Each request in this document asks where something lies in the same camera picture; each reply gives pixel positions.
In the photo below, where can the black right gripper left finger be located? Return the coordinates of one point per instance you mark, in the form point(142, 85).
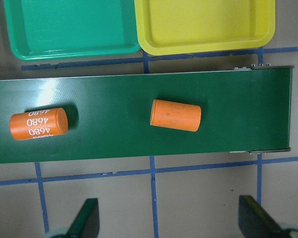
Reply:
point(85, 225)

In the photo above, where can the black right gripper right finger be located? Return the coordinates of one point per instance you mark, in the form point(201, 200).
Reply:
point(255, 222)

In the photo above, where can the orange cylinder with 4680 print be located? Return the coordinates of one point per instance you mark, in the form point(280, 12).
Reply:
point(38, 124)

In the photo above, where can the plain orange cylinder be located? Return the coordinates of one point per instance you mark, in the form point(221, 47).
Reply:
point(175, 115)

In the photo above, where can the green conveyor belt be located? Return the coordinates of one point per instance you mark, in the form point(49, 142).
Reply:
point(242, 110)

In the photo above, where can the green plastic tray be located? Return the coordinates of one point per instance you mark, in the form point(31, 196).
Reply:
point(61, 29)

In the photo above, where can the yellow plastic tray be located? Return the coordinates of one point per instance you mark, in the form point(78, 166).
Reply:
point(170, 27)

